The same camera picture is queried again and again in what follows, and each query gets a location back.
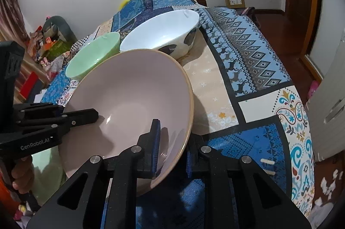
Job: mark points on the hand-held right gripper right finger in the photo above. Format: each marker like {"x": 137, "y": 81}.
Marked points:
{"x": 190, "y": 161}

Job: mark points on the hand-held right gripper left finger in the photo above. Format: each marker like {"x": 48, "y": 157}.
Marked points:
{"x": 155, "y": 148}

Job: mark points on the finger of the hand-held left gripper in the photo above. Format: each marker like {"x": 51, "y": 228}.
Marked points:
{"x": 37, "y": 108}
{"x": 83, "y": 115}

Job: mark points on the pink bowl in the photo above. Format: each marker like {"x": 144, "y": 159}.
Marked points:
{"x": 129, "y": 88}

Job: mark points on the green bowl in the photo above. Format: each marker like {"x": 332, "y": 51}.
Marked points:
{"x": 89, "y": 59}

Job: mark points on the white bowl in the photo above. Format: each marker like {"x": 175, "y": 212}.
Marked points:
{"x": 156, "y": 32}

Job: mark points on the person's left hand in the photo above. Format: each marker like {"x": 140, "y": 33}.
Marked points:
{"x": 23, "y": 172}

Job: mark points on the red box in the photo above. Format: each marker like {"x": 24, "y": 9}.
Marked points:
{"x": 29, "y": 83}

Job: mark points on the light green plate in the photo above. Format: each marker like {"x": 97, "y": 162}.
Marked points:
{"x": 48, "y": 172}

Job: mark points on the green bag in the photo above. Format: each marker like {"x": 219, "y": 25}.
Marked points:
{"x": 60, "y": 49}

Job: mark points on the pile of household clutter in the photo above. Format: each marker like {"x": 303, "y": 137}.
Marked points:
{"x": 40, "y": 43}

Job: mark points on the patchwork printed blanket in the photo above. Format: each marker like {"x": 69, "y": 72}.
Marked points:
{"x": 215, "y": 99}

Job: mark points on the striped brown curtain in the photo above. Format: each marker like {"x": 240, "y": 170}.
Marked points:
{"x": 10, "y": 10}

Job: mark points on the white paper scraps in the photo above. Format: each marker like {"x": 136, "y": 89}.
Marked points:
{"x": 327, "y": 186}

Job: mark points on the pink plastic toy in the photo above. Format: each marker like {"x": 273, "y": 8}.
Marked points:
{"x": 312, "y": 88}

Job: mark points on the wooden door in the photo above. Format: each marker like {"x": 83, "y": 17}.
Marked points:
{"x": 299, "y": 2}

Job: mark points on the white heart-print wardrobe door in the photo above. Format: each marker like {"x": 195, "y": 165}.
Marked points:
{"x": 331, "y": 29}

